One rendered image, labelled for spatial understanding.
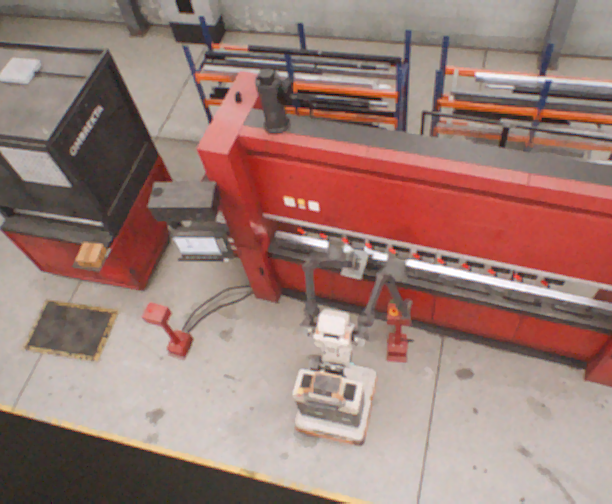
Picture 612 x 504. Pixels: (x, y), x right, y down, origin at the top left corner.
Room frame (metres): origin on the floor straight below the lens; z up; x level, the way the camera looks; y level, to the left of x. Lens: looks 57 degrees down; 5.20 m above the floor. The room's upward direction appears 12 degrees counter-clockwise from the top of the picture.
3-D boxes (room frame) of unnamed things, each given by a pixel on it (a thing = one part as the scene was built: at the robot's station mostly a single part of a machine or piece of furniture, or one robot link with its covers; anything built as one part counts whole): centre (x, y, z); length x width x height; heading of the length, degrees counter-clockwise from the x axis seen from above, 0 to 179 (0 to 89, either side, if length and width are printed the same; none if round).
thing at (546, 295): (2.06, -1.57, 0.92); 1.67 x 0.06 x 0.10; 61
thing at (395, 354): (2.08, -0.67, 0.06); 0.25 x 0.20 x 0.12; 163
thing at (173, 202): (2.88, 0.84, 1.53); 0.51 x 0.25 x 0.85; 76
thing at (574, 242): (2.35, -1.04, 1.66); 3.00 x 0.08 x 0.80; 61
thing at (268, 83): (3.03, -0.06, 2.53); 0.33 x 0.25 x 0.47; 61
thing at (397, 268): (2.31, -1.01, 0.85); 3.00 x 0.21 x 0.04; 61
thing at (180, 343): (2.59, 1.45, 0.41); 0.25 x 0.20 x 0.83; 151
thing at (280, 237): (2.92, 0.02, 0.92); 0.50 x 0.06 x 0.10; 61
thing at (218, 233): (2.79, 0.81, 1.42); 0.45 x 0.12 x 0.36; 76
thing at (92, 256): (3.19, 1.97, 1.04); 0.30 x 0.26 x 0.12; 65
